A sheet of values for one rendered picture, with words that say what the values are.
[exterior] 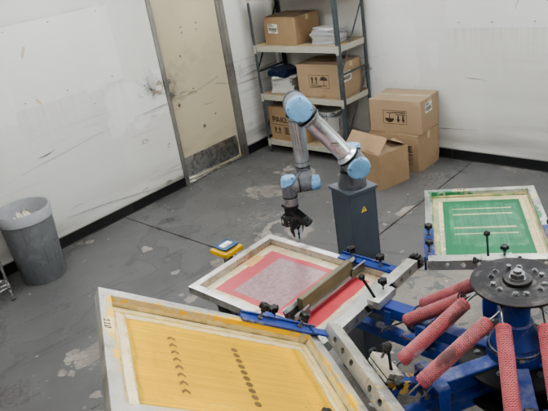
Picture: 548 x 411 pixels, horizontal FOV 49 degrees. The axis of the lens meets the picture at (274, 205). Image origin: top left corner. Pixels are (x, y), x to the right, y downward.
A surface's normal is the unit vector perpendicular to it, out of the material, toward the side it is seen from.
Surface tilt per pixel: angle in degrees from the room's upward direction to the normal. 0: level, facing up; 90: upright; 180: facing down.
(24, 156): 90
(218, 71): 90
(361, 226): 90
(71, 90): 90
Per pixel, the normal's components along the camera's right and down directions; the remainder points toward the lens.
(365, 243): 0.49, 0.29
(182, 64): 0.73, 0.18
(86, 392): -0.15, -0.90
